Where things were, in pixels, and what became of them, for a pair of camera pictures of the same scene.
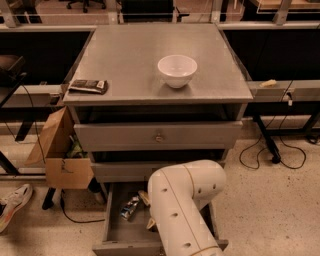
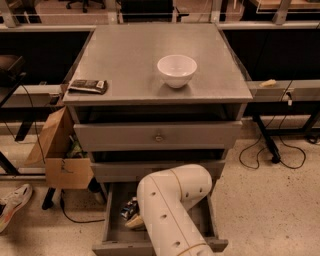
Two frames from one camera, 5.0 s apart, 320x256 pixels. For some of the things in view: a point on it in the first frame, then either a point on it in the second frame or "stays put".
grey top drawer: x=217 y=136 stays put
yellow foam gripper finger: x=150 y=223 to x=135 y=222
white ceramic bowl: x=177 y=69 stays put
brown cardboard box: x=61 y=171 stays put
